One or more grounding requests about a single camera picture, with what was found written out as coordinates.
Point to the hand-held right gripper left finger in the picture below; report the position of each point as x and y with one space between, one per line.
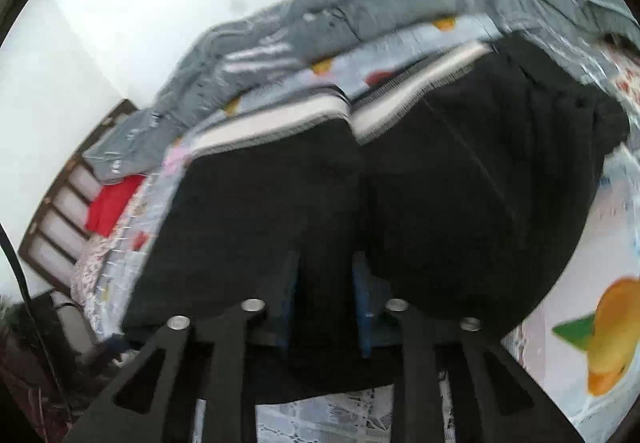
290 303

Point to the black pants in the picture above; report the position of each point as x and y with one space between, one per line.
450 198

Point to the dark wooden headboard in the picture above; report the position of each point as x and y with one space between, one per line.
27 250

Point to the fruit print plastic sheet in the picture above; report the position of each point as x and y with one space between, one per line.
615 323

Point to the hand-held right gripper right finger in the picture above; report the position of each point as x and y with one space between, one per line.
362 308

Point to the red pillow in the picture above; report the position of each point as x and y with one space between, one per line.
110 208

